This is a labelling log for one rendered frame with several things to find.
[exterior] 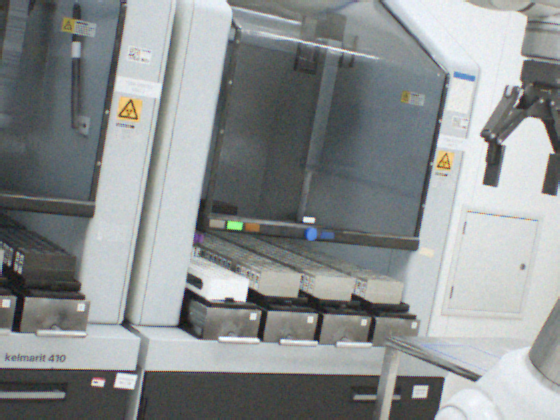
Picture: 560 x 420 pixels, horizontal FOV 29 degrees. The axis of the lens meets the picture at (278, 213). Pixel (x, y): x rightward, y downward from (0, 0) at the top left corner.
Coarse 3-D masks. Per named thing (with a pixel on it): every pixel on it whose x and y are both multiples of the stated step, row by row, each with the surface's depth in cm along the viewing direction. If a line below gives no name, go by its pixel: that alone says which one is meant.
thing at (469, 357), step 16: (400, 336) 230; (416, 352) 221; (432, 352) 220; (448, 352) 223; (464, 352) 226; (480, 352) 229; (496, 352) 232; (384, 368) 228; (448, 368) 214; (464, 368) 211; (480, 368) 213; (384, 384) 228; (384, 400) 228; (384, 416) 229
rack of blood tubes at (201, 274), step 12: (192, 264) 246; (204, 264) 250; (192, 276) 253; (204, 276) 236; (216, 276) 236; (228, 276) 239; (240, 276) 242; (192, 288) 240; (204, 288) 236; (216, 288) 235; (228, 288) 236; (240, 288) 238; (240, 300) 239
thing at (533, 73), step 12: (528, 60) 176; (528, 72) 176; (540, 72) 175; (552, 72) 175; (528, 84) 176; (540, 84) 176; (552, 84) 175; (528, 96) 176; (540, 96) 177; (552, 96) 179; (540, 108) 178
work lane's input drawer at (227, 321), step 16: (192, 304) 236; (208, 304) 232; (224, 304) 233; (240, 304) 235; (192, 320) 235; (208, 320) 231; (224, 320) 233; (240, 320) 235; (256, 320) 237; (208, 336) 232; (224, 336) 234; (240, 336) 236; (256, 336) 238
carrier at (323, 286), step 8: (312, 280) 254; (320, 280) 254; (328, 280) 255; (336, 280) 256; (344, 280) 257; (352, 280) 259; (312, 288) 254; (320, 288) 254; (328, 288) 255; (336, 288) 257; (344, 288) 258; (320, 296) 255; (328, 296) 256; (336, 296) 257; (344, 296) 258
